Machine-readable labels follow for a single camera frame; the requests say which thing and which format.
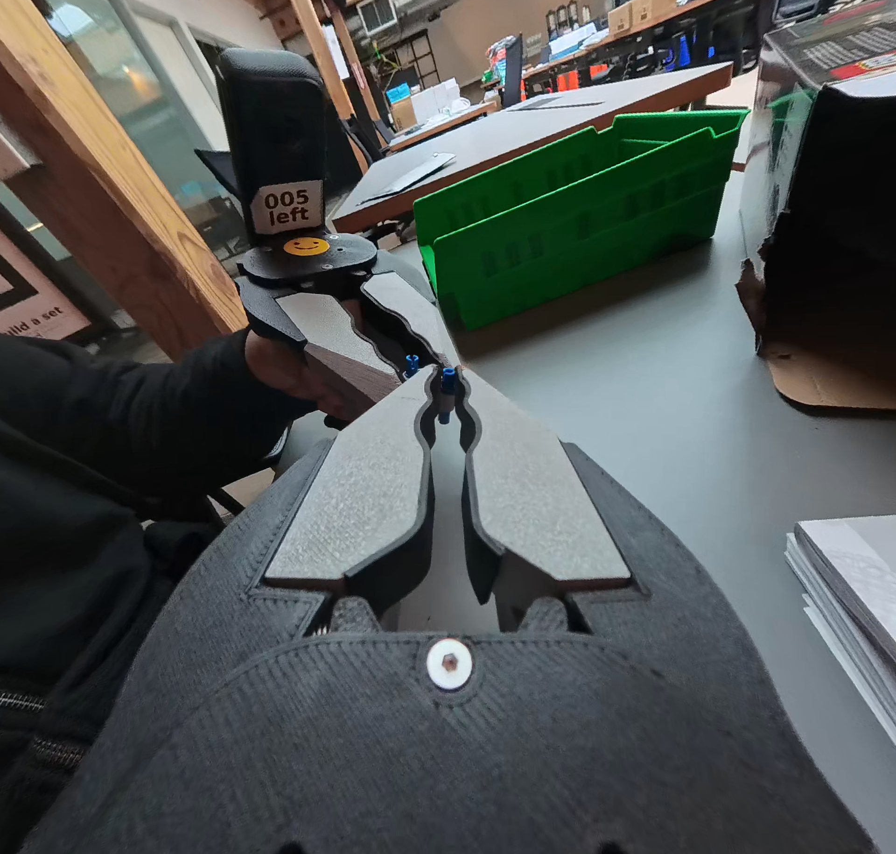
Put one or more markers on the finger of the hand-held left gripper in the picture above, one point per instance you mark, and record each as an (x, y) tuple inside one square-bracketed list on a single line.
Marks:
[(329, 339), (409, 308)]

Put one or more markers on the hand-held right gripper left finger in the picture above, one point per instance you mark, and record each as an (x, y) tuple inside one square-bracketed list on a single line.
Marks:
[(357, 497)]

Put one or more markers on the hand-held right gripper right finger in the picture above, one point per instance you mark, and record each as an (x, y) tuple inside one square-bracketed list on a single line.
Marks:
[(539, 511)]

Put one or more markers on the blue plastic connector pin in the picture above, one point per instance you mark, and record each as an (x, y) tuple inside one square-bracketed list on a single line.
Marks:
[(411, 364), (448, 378)]

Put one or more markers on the person's left forearm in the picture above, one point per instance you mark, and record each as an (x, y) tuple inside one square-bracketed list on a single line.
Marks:
[(140, 406)]

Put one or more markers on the dark cardboard set box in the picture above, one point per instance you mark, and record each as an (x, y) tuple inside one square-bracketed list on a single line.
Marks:
[(840, 237)]

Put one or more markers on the person's left hand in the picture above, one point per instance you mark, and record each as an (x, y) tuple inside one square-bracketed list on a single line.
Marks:
[(280, 371)]

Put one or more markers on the slanted wooden beam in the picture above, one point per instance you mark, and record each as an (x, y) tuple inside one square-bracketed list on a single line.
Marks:
[(308, 27)]

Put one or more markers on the grey flat sheet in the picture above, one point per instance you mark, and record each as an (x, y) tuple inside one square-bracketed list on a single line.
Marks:
[(413, 174)]

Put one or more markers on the stack of white boxes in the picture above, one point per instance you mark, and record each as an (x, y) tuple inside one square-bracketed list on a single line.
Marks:
[(434, 101)]

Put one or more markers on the black monitor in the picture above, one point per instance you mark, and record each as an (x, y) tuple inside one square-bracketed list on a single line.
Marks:
[(512, 69)]

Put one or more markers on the dark flat sheet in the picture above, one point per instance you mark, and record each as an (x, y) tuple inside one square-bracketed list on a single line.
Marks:
[(553, 103)]

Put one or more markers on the stack of instruction booklets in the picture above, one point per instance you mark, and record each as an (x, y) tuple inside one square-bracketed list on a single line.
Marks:
[(854, 588)]

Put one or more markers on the brown cardboard box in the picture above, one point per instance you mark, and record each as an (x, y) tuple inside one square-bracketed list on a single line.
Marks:
[(665, 1), (628, 17)]

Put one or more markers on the white wall vent unit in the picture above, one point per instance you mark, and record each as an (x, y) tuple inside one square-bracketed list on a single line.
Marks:
[(376, 12)]

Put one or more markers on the thick wooden post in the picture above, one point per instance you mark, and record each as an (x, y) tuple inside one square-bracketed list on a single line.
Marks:
[(105, 188)]

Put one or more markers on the pink and black wall poster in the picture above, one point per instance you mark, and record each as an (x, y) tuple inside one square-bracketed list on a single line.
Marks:
[(42, 294)]

